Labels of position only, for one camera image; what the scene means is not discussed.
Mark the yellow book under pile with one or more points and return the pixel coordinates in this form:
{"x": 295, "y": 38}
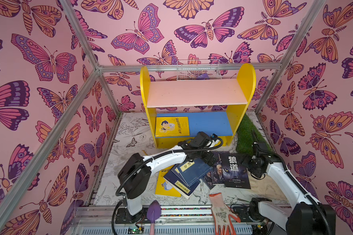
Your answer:
{"x": 163, "y": 187}

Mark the purple garden trowel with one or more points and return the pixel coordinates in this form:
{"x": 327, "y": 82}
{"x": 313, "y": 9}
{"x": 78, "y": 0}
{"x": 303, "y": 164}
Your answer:
{"x": 153, "y": 213}

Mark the thick navy book yellow spine label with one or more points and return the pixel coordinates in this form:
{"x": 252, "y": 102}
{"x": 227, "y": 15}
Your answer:
{"x": 181, "y": 187}

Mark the purple object in basket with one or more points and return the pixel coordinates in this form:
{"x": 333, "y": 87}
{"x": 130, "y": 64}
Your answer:
{"x": 203, "y": 76}

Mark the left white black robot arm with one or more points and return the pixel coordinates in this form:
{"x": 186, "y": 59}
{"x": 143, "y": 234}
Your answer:
{"x": 135, "y": 174}

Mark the yellow cartoon boy book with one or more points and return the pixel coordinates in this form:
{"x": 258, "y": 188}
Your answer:
{"x": 172, "y": 127}

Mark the navy book yellow label middle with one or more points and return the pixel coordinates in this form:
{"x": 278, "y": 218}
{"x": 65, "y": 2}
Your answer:
{"x": 176, "y": 171}

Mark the green circuit board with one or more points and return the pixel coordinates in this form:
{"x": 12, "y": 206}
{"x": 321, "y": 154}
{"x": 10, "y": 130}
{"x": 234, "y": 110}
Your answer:
{"x": 135, "y": 230}

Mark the black wolf cover book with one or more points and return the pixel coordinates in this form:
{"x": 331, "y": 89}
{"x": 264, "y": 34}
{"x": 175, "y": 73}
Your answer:
{"x": 234, "y": 173}

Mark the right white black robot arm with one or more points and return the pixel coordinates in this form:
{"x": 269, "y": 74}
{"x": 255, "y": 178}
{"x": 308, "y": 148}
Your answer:
{"x": 307, "y": 215}

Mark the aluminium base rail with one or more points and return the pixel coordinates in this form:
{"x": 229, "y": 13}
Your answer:
{"x": 174, "y": 220}

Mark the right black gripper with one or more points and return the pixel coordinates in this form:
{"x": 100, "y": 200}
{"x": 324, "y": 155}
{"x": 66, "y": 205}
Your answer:
{"x": 257, "y": 149}

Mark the red white work glove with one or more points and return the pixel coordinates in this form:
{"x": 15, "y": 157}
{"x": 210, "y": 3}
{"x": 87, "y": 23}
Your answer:
{"x": 222, "y": 215}

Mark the navy book yellow label front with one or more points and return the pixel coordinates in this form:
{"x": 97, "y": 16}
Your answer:
{"x": 191, "y": 172}

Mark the yellow pink blue bookshelf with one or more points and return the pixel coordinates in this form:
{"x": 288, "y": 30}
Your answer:
{"x": 235, "y": 94}

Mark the beige cloth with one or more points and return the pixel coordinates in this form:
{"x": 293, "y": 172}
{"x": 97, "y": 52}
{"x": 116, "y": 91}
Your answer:
{"x": 266, "y": 187}

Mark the dark old man cover book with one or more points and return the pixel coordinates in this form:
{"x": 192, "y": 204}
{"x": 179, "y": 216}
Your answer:
{"x": 215, "y": 176}

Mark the white wire basket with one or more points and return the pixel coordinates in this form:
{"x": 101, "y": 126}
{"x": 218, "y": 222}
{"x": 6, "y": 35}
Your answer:
{"x": 190, "y": 69}

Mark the green artificial grass mat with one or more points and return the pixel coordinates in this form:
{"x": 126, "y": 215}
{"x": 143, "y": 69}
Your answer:
{"x": 245, "y": 138}

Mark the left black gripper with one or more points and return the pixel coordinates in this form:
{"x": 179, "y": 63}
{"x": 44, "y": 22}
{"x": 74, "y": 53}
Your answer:
{"x": 209, "y": 155}

